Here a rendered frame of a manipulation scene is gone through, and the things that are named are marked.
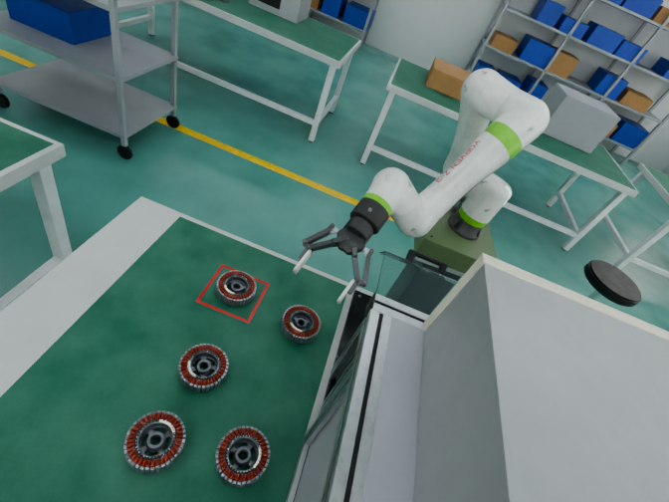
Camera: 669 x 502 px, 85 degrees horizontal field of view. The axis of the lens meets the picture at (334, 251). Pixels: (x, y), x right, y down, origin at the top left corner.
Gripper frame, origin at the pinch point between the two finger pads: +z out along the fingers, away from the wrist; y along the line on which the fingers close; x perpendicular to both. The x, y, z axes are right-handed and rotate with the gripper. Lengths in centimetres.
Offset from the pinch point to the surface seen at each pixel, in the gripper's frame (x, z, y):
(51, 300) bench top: 0, 41, 51
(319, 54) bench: -124, -177, 131
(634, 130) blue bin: -377, -577, -192
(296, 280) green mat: -24.5, -2.1, 10.9
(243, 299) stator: -11.9, 13.3, 16.6
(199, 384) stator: 0.5, 35.0, 7.8
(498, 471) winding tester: 49, 16, -34
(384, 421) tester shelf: 28.7, 17.8, -26.2
